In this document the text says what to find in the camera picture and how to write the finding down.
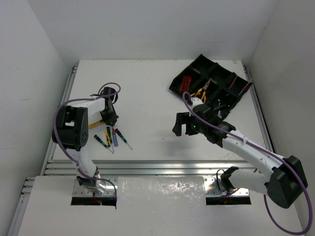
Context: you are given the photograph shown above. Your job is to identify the large yellow utility knife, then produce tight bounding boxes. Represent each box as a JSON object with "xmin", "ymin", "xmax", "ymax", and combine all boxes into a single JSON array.
[{"xmin": 88, "ymin": 120, "xmax": 104, "ymax": 129}]

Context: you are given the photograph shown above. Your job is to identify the Pro'sKit black green screwdriver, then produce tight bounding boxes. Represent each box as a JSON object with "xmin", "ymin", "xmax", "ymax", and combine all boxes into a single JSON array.
[{"xmin": 115, "ymin": 128, "xmax": 132, "ymax": 150}]

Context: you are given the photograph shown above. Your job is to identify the yellow needle-nose pliers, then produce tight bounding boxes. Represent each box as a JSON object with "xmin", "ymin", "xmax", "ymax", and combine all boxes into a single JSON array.
[{"xmin": 190, "ymin": 78, "xmax": 212, "ymax": 103}]

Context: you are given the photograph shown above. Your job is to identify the red black folding saw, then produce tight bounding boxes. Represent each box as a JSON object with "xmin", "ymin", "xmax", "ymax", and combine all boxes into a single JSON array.
[{"xmin": 179, "ymin": 76, "xmax": 192, "ymax": 94}]

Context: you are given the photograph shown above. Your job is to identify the blue red screwdriver large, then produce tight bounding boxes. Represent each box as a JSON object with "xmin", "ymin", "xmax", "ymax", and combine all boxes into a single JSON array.
[{"xmin": 238, "ymin": 79, "xmax": 252, "ymax": 96}]

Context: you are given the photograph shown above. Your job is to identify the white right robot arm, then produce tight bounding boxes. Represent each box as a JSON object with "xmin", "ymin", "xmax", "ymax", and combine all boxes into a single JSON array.
[{"xmin": 172, "ymin": 104, "xmax": 308, "ymax": 208}]

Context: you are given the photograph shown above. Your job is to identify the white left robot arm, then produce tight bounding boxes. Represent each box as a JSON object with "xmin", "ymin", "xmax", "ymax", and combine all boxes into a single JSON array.
[{"xmin": 52, "ymin": 83, "xmax": 121, "ymax": 194}]

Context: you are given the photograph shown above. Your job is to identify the small yellow utility knife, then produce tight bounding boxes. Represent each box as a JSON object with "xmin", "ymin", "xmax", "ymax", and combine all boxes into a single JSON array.
[{"xmin": 104, "ymin": 130, "xmax": 111, "ymax": 147}]

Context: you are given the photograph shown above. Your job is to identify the black green precision screwdriver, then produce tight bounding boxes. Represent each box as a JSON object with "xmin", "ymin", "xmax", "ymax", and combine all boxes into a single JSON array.
[{"xmin": 94, "ymin": 135, "xmax": 109, "ymax": 148}]

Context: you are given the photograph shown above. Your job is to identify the black compartment tray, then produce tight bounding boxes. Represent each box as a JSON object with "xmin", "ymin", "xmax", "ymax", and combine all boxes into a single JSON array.
[{"xmin": 169, "ymin": 54, "xmax": 252, "ymax": 119}]

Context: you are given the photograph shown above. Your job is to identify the white front cover board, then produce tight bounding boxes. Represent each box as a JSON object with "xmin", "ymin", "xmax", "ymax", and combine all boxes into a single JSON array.
[{"xmin": 17, "ymin": 175, "xmax": 306, "ymax": 236}]

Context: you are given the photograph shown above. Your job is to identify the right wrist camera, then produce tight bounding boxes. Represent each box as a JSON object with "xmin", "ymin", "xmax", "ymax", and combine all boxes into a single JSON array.
[{"xmin": 190, "ymin": 97, "xmax": 203, "ymax": 109}]

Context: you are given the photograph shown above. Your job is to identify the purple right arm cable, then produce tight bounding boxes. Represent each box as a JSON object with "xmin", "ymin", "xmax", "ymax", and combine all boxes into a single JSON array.
[{"xmin": 182, "ymin": 91, "xmax": 312, "ymax": 234}]

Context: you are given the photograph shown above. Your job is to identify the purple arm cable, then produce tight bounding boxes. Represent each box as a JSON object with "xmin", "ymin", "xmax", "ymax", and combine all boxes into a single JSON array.
[
  {"xmin": 182, "ymin": 91, "xmax": 312, "ymax": 234},
  {"xmin": 53, "ymin": 83, "xmax": 123, "ymax": 197}
]

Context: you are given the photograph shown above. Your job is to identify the aluminium rail frame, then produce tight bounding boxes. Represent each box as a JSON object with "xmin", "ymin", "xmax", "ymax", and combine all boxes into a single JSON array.
[{"xmin": 7, "ymin": 62, "xmax": 296, "ymax": 236}]

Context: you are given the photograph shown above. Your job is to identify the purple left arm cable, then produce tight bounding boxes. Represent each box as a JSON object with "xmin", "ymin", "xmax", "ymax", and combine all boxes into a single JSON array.
[{"xmin": 53, "ymin": 83, "xmax": 123, "ymax": 197}]

